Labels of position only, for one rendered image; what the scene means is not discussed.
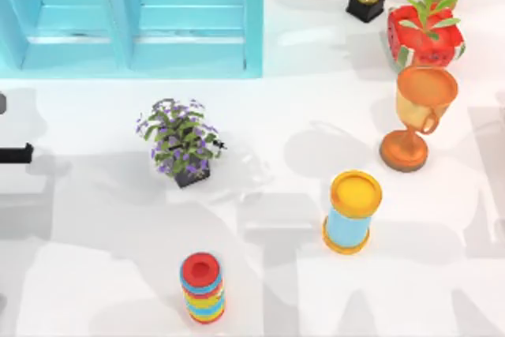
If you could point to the purple flower plant black pot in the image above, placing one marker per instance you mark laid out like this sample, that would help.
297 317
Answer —
182 143

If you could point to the blue and yellow can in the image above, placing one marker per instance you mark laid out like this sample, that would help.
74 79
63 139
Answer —
351 210

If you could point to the light blue rack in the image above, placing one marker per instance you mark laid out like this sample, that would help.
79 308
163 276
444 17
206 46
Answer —
189 17

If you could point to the stack of coloured rings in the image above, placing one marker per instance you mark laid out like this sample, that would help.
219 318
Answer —
202 287

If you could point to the orange trophy cup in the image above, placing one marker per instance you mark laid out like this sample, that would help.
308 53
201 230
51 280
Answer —
418 116

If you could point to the red watermelon plant pot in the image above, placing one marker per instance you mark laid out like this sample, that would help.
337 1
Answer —
428 37

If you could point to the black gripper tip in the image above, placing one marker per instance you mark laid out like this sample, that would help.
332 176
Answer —
16 154

